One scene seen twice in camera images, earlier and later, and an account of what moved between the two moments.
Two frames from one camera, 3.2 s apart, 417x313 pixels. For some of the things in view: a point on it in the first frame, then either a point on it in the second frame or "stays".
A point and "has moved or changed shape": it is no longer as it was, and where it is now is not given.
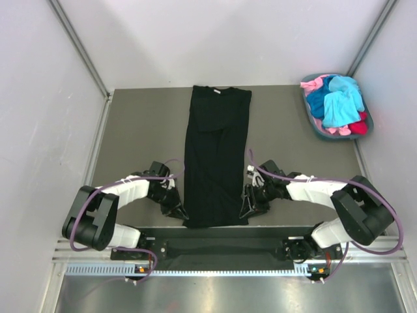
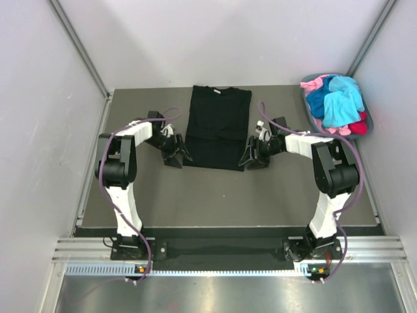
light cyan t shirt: [343, 105] stays
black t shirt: [215, 163] has moved or changed shape
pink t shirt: [311, 85] stays
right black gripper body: [264, 194] to [266, 150]
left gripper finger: [180, 208] to [182, 147]
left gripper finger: [174, 212] to [172, 161]
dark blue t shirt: [316, 100] stays
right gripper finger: [261, 209] to [257, 165]
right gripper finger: [249, 201] to [247, 157]
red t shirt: [359, 128] stays
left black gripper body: [165, 197] to [167, 145]
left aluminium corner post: [79, 45] stays
